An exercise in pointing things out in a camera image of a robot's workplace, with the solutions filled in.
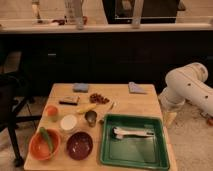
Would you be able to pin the purple bowl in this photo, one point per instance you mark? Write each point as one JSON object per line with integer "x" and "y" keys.
{"x": 79, "y": 145}

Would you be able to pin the orange bowl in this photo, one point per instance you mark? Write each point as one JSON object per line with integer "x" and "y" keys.
{"x": 38, "y": 147}

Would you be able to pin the white round lid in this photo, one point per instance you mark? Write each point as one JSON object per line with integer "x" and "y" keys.
{"x": 68, "y": 123}

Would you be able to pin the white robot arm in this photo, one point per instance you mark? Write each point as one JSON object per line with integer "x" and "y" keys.
{"x": 187, "y": 83}

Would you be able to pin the orange plastic cup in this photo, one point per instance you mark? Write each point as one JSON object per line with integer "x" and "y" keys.
{"x": 52, "y": 112}

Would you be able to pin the black office chair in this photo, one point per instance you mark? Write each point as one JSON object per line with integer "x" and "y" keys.
{"x": 9, "y": 114}

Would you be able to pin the wooden spoon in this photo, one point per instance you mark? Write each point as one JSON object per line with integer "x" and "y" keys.
{"x": 101, "y": 121}

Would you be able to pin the green pepper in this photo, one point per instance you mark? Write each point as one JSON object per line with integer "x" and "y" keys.
{"x": 45, "y": 135}

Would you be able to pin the small metal cup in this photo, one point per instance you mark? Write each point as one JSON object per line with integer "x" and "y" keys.
{"x": 91, "y": 117}

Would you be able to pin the green plastic tray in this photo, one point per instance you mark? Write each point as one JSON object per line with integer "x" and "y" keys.
{"x": 134, "y": 151}

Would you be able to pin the dark counter cabinet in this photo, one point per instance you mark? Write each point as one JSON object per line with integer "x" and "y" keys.
{"x": 119, "y": 57}

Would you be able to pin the grey folded cloth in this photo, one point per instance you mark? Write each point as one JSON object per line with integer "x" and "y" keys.
{"x": 135, "y": 88}

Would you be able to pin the black rectangular block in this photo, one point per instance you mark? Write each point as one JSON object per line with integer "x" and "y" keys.
{"x": 70, "y": 100}

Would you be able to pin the yellow banana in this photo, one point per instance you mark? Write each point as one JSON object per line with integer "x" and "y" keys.
{"x": 86, "y": 108}

